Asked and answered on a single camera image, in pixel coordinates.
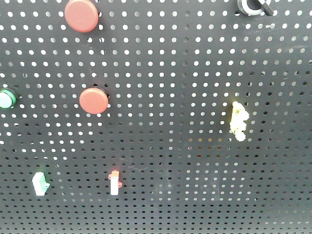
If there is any black perforated pegboard panel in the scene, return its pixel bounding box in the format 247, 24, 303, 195
0, 0, 312, 234

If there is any green round push button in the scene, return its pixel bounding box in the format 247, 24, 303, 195
0, 88, 17, 109

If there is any middle white green switch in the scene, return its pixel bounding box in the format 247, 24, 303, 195
32, 172, 50, 196

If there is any black rotary selector switch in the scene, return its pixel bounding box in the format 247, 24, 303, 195
237, 0, 274, 16

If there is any white red rocker switch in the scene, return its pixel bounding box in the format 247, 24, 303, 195
108, 170, 122, 195

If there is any yellow toggle switch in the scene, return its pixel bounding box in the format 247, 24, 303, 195
230, 101, 250, 142

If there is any lower red mushroom button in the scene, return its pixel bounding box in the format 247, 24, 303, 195
79, 87, 109, 114

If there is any upper red mushroom button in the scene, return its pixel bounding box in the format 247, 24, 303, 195
64, 0, 99, 33

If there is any red mushroom button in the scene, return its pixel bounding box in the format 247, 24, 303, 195
79, 87, 109, 114
64, 0, 99, 33

